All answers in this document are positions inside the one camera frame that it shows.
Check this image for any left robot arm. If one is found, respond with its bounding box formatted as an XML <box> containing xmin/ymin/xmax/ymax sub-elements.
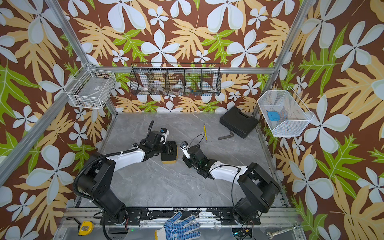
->
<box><xmin>73</xmin><ymin>128</ymin><xmax>169</xmax><ymax>224</ymax></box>

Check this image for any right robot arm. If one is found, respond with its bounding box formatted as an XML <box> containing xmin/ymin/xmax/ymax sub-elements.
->
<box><xmin>180</xmin><ymin>142</ymin><xmax>281</xmax><ymax>224</ymax></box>

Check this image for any grey allen wrench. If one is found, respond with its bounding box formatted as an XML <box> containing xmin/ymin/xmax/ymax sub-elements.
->
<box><xmin>218</xmin><ymin>131</ymin><xmax>234</xmax><ymax>140</ymax></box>

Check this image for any black plastic tool case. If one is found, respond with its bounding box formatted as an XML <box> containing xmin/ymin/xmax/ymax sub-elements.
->
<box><xmin>220</xmin><ymin>107</ymin><xmax>259</xmax><ymax>139</ymax></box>

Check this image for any blue dotted work glove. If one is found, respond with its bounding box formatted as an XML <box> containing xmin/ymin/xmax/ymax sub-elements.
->
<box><xmin>155</xmin><ymin>212</ymin><xmax>201</xmax><ymax>240</ymax></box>

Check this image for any blue object in basket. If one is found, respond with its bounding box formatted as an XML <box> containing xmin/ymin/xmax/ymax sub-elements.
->
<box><xmin>267</xmin><ymin>111</ymin><xmax>281</xmax><ymax>122</ymax></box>

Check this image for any yellow tape measure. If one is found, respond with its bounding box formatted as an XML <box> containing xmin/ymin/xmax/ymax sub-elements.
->
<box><xmin>78</xmin><ymin>221</ymin><xmax>94</xmax><ymax>236</ymax></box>

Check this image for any silver spanner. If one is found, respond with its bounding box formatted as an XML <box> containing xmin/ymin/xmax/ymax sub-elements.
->
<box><xmin>266</xmin><ymin>225</ymin><xmax>301</xmax><ymax>240</ymax></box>

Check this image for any black wire basket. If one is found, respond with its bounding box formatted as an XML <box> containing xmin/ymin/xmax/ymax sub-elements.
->
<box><xmin>128</xmin><ymin>63</ymin><xmax>222</xmax><ymax>96</ymax></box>

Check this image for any black mounting rail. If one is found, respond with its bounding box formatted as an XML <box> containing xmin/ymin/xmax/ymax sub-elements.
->
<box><xmin>99</xmin><ymin>206</ymin><xmax>261</xmax><ymax>226</ymax></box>

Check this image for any white wire basket left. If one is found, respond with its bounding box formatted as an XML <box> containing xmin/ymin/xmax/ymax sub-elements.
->
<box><xmin>64</xmin><ymin>64</ymin><xmax>117</xmax><ymax>110</ymax></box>

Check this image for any white wire basket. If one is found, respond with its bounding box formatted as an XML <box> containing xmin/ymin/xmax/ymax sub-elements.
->
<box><xmin>257</xmin><ymin>87</ymin><xmax>314</xmax><ymax>138</ymax></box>
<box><xmin>64</xmin><ymin>64</ymin><xmax>117</xmax><ymax>110</ymax></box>

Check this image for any white wire basket right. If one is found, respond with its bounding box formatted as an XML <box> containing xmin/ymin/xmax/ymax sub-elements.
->
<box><xmin>257</xmin><ymin>87</ymin><xmax>314</xmax><ymax>138</ymax></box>

